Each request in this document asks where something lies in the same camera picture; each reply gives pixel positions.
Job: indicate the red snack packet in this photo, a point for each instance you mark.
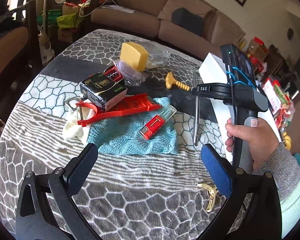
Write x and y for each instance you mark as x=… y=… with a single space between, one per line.
x=287 y=116

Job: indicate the purple case in clear wrapper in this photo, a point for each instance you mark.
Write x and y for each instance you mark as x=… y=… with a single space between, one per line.
x=126 y=70

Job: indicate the dark wooden cabinet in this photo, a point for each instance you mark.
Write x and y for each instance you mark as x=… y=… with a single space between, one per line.
x=275 y=55

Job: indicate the white paper sheet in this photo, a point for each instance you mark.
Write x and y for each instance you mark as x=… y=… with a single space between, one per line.
x=117 y=8

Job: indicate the red plastic tool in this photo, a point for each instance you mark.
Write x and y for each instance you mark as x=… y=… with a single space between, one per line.
x=112 y=73

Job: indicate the red peeler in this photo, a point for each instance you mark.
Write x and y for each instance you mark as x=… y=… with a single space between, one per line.
x=86 y=105

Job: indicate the red white snack bag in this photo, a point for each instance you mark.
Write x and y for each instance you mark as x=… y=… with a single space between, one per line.
x=275 y=97

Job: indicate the red plastic grater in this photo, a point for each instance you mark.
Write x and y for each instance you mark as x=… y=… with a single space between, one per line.
x=135 y=103

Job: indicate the yellow plastic screw toy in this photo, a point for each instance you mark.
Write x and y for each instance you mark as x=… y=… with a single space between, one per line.
x=171 y=80

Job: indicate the white cloth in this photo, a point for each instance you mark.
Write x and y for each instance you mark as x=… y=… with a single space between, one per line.
x=72 y=130

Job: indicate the long metal rod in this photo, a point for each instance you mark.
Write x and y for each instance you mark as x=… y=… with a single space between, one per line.
x=196 y=120

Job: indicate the wooden chair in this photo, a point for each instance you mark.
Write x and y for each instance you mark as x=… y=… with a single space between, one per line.
x=10 y=45

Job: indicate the clear plastic bag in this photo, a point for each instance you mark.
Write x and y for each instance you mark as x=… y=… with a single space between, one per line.
x=157 y=58

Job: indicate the white storage box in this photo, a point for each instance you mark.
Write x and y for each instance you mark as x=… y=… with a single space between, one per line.
x=212 y=67

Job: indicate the clear plastic case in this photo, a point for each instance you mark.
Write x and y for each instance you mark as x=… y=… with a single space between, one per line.
x=168 y=111

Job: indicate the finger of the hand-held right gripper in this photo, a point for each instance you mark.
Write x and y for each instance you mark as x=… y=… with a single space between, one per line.
x=205 y=88

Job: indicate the teal towel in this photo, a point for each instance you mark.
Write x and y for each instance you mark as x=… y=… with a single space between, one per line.
x=130 y=140

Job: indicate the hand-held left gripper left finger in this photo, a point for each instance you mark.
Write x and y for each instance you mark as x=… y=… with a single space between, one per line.
x=82 y=167

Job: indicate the brown cardboard box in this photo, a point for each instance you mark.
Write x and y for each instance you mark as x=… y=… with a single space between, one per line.
x=66 y=35

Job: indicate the black tissue pack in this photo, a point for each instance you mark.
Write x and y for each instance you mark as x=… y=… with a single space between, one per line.
x=100 y=87

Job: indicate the person's right hand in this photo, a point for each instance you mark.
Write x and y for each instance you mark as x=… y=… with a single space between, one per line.
x=260 y=142

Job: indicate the white upright appliance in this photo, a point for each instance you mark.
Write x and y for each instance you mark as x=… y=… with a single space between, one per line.
x=46 y=47

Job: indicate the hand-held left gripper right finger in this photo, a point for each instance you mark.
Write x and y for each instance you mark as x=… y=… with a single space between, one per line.
x=215 y=170

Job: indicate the round dark wall fixture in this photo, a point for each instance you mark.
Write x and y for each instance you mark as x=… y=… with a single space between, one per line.
x=290 y=34

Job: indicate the yellow lidded clear box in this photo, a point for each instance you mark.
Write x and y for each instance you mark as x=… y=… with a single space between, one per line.
x=135 y=55

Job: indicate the yellow plastic clip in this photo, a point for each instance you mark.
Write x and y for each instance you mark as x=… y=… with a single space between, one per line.
x=211 y=200

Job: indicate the red clear lighter case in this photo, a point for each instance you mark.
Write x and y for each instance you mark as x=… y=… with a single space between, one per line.
x=153 y=127

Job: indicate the metal bottle opener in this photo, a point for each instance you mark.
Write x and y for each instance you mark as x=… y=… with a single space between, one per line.
x=69 y=103

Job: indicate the lime green bag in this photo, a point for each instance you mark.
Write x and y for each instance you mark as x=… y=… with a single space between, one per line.
x=70 y=21

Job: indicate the bunch of bananas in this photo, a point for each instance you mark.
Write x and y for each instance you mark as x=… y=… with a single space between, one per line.
x=287 y=141

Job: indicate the dark blue cushion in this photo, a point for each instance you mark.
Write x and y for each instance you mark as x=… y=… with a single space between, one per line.
x=187 y=21

